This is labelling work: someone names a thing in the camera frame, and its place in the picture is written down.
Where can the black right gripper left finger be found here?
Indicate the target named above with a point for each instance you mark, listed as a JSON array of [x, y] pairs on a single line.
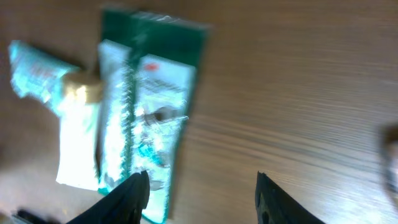
[[124, 205]]

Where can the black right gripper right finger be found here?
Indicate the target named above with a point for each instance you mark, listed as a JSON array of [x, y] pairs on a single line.
[[276, 206]]

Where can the white cream tube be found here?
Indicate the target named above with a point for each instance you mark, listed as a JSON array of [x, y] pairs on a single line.
[[79, 122]]

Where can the green glove package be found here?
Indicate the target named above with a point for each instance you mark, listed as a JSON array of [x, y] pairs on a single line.
[[150, 65]]

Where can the mint wipes pack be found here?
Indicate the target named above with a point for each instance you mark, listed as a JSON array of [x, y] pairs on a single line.
[[37, 75]]

